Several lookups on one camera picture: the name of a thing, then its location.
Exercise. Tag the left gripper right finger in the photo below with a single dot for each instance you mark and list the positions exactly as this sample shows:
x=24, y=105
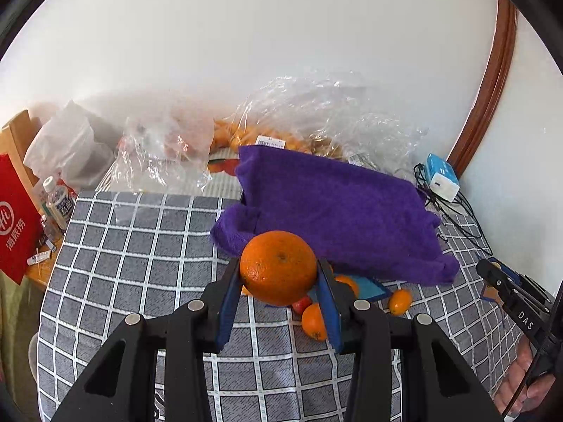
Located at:
x=437, y=383

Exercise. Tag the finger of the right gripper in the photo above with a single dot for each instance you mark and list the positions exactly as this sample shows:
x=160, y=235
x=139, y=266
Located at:
x=530, y=286
x=502, y=285

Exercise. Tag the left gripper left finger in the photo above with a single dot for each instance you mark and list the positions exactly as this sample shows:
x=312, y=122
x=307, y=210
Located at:
x=119, y=383

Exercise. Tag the small orange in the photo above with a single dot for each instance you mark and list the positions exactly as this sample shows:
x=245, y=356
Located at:
x=399, y=302

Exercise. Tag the largest orange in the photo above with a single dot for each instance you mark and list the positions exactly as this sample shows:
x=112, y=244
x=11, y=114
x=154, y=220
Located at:
x=278, y=268

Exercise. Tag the small red fruit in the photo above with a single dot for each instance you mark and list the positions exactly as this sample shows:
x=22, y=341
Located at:
x=300, y=306

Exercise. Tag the oval orange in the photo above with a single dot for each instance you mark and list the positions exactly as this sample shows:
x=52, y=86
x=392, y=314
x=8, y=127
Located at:
x=313, y=324

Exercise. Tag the large orange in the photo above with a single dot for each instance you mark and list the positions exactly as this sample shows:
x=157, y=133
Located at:
x=349, y=282

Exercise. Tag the person's right hand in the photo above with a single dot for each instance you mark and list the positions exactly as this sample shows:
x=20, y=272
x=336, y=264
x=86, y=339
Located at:
x=529, y=398

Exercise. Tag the grey checked tablecloth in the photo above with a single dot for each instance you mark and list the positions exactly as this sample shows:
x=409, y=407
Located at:
x=151, y=253

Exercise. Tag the white blue charger box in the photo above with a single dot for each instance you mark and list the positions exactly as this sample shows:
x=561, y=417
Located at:
x=441, y=178

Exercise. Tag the purple towel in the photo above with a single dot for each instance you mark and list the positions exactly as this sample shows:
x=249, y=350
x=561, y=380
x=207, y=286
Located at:
x=363, y=222

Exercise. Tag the clear plastic bag left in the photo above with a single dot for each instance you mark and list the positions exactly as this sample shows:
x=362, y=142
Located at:
x=162, y=151

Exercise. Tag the clear plastic bag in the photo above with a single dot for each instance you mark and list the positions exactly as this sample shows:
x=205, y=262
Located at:
x=337, y=116
x=162, y=151

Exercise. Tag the small plastic bottle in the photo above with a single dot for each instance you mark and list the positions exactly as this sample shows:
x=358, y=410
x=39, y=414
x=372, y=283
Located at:
x=59, y=202

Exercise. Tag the red paper bag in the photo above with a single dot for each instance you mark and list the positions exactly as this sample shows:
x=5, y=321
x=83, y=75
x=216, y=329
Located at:
x=20, y=227

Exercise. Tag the white plastic bag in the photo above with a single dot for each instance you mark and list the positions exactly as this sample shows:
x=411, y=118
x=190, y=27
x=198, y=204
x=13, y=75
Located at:
x=75, y=145

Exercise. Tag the clear plastic bag right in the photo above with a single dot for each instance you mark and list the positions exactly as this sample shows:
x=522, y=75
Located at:
x=337, y=116

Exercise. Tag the brown wooden door frame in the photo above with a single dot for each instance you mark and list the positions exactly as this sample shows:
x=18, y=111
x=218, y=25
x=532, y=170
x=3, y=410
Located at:
x=490, y=90

